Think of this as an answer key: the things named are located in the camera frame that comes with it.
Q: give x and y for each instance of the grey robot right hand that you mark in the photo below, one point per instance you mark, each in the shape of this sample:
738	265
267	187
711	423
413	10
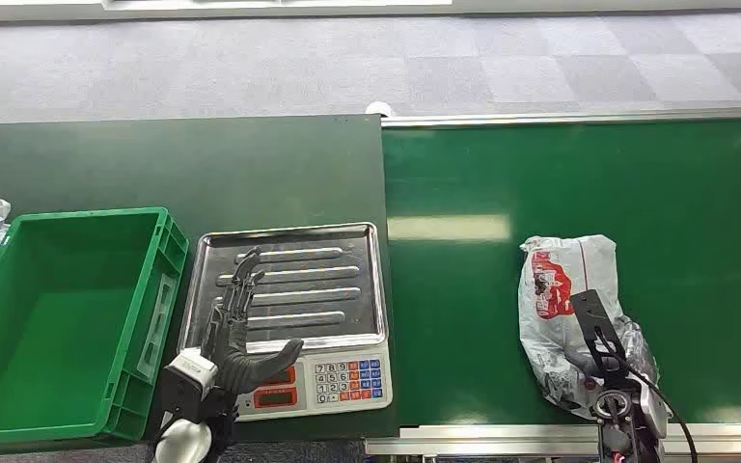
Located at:
578	363

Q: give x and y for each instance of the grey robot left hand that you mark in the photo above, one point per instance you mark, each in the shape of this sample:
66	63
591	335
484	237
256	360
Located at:
236	358

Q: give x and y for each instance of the grey package with red print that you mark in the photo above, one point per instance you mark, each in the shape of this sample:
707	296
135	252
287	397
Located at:
559	319

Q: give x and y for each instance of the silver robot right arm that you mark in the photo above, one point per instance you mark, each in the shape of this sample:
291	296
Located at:
613	409

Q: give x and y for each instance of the green conveyor belt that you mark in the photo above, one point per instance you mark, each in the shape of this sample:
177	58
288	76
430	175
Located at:
664	192

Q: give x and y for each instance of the white conveyor roller cap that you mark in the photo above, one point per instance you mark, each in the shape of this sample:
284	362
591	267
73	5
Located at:
380	108

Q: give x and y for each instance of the white scale with steel tray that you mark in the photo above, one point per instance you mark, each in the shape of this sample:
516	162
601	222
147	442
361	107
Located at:
306	287

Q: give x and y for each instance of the green plastic crate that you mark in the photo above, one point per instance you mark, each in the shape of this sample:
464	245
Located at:
57	319

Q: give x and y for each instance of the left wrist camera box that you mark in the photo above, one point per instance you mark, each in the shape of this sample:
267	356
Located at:
188	370

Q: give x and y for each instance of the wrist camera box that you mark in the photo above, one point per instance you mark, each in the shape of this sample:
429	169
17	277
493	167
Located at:
591	310
188	370

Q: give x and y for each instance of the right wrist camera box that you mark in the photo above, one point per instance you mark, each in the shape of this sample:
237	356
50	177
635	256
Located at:
591	310

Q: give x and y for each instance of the aluminium conveyor frame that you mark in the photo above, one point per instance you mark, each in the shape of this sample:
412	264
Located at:
505	438

